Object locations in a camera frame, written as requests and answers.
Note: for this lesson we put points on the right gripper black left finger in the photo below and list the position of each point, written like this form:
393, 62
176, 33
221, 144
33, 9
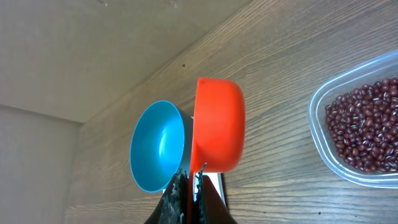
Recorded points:
172, 207

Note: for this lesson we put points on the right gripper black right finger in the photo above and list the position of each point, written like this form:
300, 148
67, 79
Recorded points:
209, 207

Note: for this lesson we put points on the blue plastic bowl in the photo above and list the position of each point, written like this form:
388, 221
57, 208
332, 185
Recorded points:
161, 145

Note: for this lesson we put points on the red plastic measuring scoop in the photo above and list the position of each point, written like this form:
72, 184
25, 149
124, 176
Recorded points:
218, 129

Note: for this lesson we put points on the white digital kitchen scale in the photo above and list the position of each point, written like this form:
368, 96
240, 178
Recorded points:
216, 180

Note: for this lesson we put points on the clear plastic bean container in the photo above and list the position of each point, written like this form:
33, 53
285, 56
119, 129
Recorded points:
376, 69

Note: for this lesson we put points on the red adzuki beans in container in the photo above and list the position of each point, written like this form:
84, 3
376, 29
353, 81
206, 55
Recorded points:
363, 126

